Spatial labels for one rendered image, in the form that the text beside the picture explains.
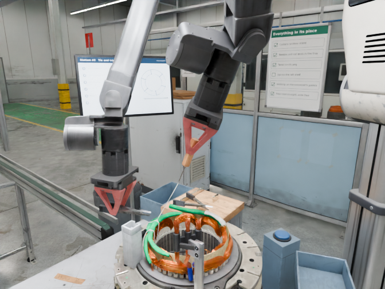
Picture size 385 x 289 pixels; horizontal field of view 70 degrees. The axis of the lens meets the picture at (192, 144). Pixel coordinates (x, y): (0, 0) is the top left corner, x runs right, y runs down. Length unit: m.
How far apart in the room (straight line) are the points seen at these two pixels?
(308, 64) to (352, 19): 1.95
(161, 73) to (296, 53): 1.50
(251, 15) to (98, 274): 0.97
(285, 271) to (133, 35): 0.72
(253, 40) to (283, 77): 2.38
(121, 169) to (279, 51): 2.40
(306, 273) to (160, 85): 1.23
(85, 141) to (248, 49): 0.36
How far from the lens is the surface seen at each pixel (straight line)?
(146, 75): 1.62
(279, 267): 0.85
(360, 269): 0.90
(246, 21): 0.44
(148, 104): 1.62
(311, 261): 0.77
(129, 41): 0.66
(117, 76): 0.62
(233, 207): 0.91
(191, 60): 0.46
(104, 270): 1.15
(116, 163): 0.61
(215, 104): 0.50
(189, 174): 3.05
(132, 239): 0.59
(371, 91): 0.74
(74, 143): 0.61
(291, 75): 2.79
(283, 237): 0.84
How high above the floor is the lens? 1.48
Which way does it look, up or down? 15 degrees down
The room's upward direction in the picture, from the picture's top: straight up
